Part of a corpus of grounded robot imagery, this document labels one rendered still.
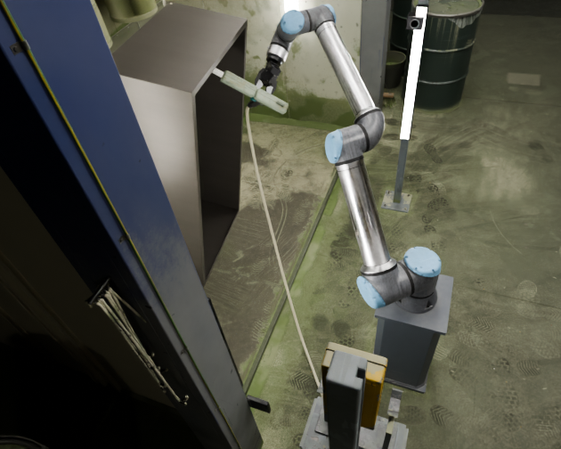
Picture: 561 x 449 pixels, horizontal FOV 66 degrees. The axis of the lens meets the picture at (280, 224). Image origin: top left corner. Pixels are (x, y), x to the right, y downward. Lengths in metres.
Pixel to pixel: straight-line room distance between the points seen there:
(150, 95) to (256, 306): 1.58
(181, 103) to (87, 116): 0.81
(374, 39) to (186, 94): 2.30
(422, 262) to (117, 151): 1.34
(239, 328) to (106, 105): 2.06
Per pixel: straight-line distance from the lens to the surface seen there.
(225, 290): 2.87
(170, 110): 1.61
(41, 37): 0.73
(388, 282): 1.79
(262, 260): 2.97
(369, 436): 1.62
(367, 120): 1.74
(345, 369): 0.77
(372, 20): 3.57
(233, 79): 1.90
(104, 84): 0.82
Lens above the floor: 2.34
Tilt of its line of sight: 46 degrees down
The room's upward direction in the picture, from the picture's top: 8 degrees counter-clockwise
